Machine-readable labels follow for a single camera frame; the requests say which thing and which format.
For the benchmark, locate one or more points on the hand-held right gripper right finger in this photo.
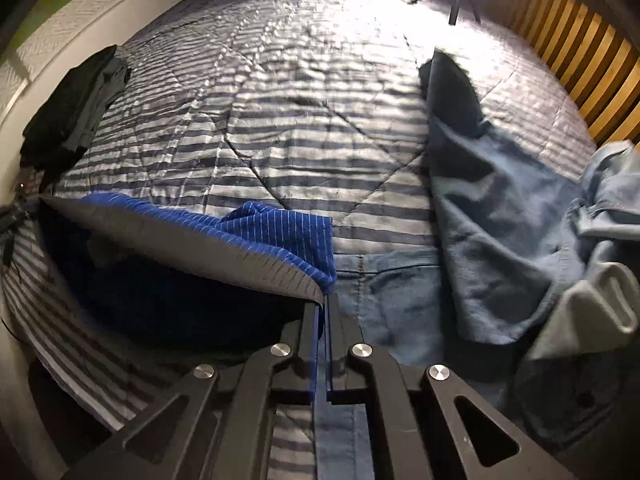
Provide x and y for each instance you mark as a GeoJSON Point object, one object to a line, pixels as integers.
{"type": "Point", "coordinates": [336, 350]}

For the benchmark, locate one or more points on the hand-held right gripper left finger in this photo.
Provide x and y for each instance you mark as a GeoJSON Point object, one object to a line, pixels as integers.
{"type": "Point", "coordinates": [315, 375]}

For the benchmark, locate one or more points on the blue pinstriped garment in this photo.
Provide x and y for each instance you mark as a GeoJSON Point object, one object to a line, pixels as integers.
{"type": "Point", "coordinates": [280, 230]}

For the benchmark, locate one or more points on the pile of dark clothes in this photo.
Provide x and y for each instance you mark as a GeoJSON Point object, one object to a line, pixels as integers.
{"type": "Point", "coordinates": [70, 115]}

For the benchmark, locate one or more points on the light blue denim jeans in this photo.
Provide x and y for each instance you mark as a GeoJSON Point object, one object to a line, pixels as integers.
{"type": "Point", "coordinates": [395, 300]}

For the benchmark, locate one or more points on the dark blue cloth garment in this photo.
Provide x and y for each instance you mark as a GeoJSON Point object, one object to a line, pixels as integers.
{"type": "Point", "coordinates": [490, 220]}

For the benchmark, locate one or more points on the striped quilted blanket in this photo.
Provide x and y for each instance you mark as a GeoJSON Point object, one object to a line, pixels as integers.
{"type": "Point", "coordinates": [300, 110]}

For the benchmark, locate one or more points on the grey-blue garment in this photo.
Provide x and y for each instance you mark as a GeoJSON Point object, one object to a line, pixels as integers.
{"type": "Point", "coordinates": [600, 270]}

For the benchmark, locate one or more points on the wooden slatted headboard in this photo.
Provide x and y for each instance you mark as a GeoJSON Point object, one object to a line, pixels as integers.
{"type": "Point", "coordinates": [590, 50]}

